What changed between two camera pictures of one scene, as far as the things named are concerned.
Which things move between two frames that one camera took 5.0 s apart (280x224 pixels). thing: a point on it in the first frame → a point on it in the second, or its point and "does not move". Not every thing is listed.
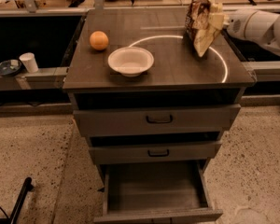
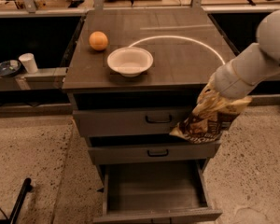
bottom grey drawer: (140, 191) does not move
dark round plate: (7, 67) does not move
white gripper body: (237, 26) → (224, 80)
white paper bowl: (131, 61) does not move
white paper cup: (30, 62) does not move
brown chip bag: (203, 22) → (211, 116)
